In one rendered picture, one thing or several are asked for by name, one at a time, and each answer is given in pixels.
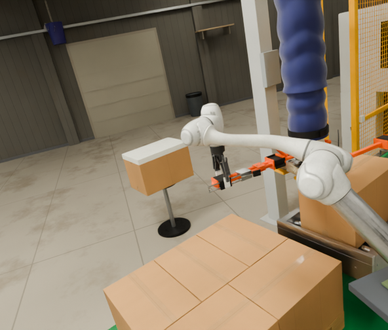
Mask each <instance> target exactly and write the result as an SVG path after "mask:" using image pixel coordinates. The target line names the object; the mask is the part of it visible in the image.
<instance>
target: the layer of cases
mask: <svg viewBox="0 0 388 330"><path fill-rule="evenodd" d="M103 291H104V294H105V296H106V300H107V303H108V305H109V308H110V310H111V313H112V316H113V319H114V321H115V324H116V326H117V329H118V330H326V329H327V328H328V326H329V325H330V324H331V323H332V322H333V321H334V320H335V319H336V318H337V317H338V316H339V315H340V314H341V313H342V312H343V282H342V264H341V261H339V260H337V259H335V258H333V257H330V256H328V255H326V254H323V253H321V252H319V251H317V250H315V249H312V248H310V247H307V246H305V245H303V244H301V243H298V242H296V241H294V240H291V239H289V238H287V237H285V236H282V235H280V234H277V233H276V232H273V231H271V230H269V229H266V228H264V227H261V226H259V225H257V224H255V223H252V222H250V221H248V220H246V219H243V218H241V217H239V216H236V215H234V214H230V215H228V216H227V217H225V218H223V219H222V220H220V221H218V222H217V223H215V224H213V225H211V226H210V227H208V228H207V229H204V230H203V231H201V232H200V233H198V234H196V235H194V236H193V237H191V238H190V239H188V240H186V241H185V242H182V243H181V244H179V245H178V246H176V247H174V248H172V249H171V250H169V251H167V252H166V253H164V254H162V255H161V256H159V257H158V258H156V259H154V261H150V262H149V263H147V264H146V265H144V266H142V267H140V268H139V269H137V270H135V271H134V272H132V273H130V274H129V275H127V276H125V277H124V278H121V279H120V280H118V281H117V282H115V283H114V284H111V285H110V286H108V287H106V288H105V289H103Z"/></svg>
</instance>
